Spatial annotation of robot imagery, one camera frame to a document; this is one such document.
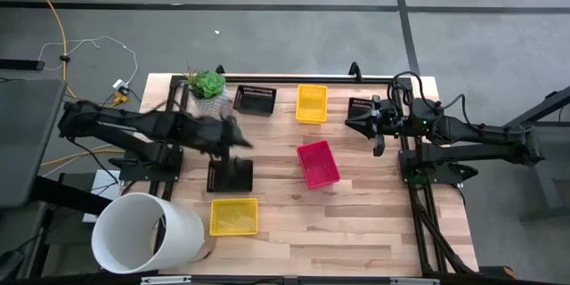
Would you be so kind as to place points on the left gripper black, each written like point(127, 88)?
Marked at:
point(216, 135)

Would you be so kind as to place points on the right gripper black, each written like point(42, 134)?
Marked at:
point(394, 120)

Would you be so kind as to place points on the black plastic slotted basket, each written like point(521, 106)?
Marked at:
point(240, 178)
point(358, 106)
point(255, 101)

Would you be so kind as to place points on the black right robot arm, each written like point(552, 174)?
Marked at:
point(481, 133)

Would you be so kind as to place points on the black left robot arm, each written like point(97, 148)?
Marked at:
point(133, 122)

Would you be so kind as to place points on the potted green succulent plant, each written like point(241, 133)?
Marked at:
point(208, 87)

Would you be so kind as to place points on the yellow plug connector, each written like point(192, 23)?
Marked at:
point(120, 98)

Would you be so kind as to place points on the white plug adaptor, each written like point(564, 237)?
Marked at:
point(120, 83)

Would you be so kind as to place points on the large white cylinder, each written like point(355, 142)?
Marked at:
point(129, 231)

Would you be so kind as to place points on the white box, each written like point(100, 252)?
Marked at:
point(104, 187)

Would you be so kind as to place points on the black diagonal beam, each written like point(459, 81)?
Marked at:
point(67, 195)

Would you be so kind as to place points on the dark grey metal stand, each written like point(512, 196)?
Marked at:
point(552, 165)

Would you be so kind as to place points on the grey flat panel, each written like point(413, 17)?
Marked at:
point(26, 151)

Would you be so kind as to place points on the black flat bar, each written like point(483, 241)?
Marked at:
point(20, 64)

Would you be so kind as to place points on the black frame clamp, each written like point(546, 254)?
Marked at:
point(219, 69)
point(355, 70)

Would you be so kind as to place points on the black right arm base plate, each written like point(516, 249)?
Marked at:
point(445, 173)

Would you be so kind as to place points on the black aluminium extrusion frame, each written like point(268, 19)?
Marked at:
point(285, 79)

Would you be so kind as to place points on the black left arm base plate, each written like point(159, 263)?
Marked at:
point(133, 169)

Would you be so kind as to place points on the silver metal bracket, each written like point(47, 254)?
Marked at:
point(165, 279)
point(414, 281)

